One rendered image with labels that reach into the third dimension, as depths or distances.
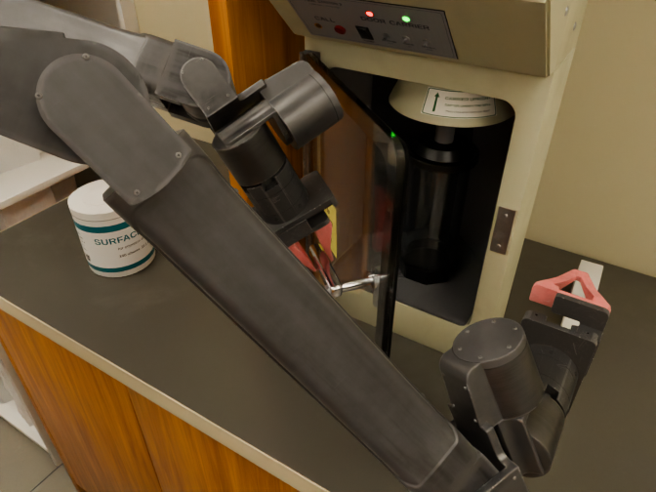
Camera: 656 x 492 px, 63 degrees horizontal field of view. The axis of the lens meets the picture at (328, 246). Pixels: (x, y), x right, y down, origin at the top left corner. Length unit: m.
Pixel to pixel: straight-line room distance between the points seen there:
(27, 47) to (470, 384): 0.35
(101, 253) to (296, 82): 0.63
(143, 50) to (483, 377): 0.42
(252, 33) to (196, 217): 0.48
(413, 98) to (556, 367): 0.39
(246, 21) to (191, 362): 0.52
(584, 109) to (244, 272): 0.88
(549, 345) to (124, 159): 0.41
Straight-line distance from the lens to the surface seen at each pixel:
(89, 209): 1.04
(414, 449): 0.41
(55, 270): 1.17
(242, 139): 0.52
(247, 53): 0.75
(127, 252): 1.07
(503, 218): 0.72
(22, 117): 0.28
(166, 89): 0.55
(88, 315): 1.04
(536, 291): 0.54
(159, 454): 1.17
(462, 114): 0.72
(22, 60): 0.29
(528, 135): 0.67
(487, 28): 0.57
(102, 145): 0.27
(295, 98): 0.54
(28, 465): 2.11
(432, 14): 0.57
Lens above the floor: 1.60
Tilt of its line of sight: 36 degrees down
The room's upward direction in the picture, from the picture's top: straight up
